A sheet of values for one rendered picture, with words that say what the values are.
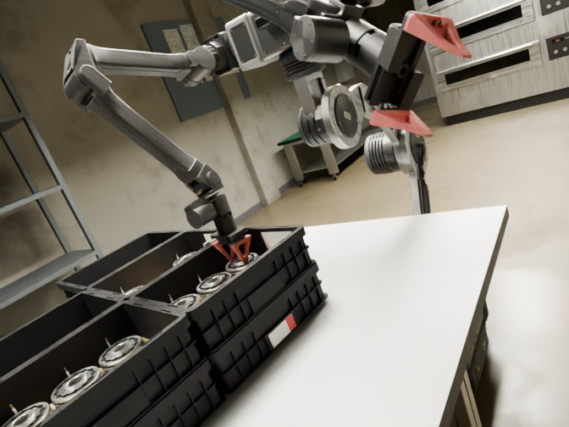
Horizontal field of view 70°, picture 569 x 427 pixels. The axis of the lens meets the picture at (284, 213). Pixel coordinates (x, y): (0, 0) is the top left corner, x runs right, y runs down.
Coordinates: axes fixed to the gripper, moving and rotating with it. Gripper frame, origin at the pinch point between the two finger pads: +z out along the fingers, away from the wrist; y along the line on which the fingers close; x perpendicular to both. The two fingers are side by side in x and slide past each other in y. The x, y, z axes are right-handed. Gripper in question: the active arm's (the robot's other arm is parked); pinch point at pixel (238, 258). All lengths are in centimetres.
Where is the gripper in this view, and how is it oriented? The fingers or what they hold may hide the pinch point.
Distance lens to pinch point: 121.6
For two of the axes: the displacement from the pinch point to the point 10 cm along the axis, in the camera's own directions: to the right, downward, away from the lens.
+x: 6.6, -4.0, 6.4
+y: 6.9, -0.1, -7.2
